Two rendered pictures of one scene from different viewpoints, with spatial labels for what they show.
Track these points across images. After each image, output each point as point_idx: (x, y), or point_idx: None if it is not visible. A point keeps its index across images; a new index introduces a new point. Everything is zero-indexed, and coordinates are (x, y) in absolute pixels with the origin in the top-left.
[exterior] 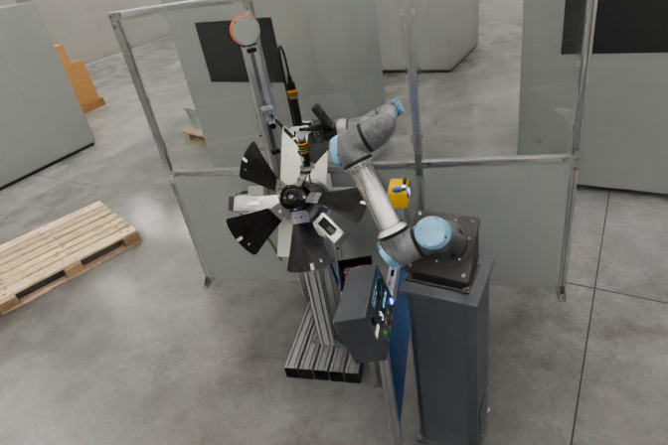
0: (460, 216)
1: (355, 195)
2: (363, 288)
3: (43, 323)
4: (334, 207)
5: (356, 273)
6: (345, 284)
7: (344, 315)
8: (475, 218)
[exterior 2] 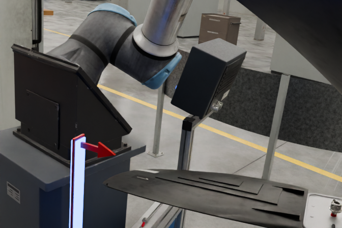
0: (29, 49)
1: (165, 182)
2: (214, 45)
3: None
4: (245, 177)
5: (218, 54)
6: (232, 56)
7: (235, 47)
8: (16, 44)
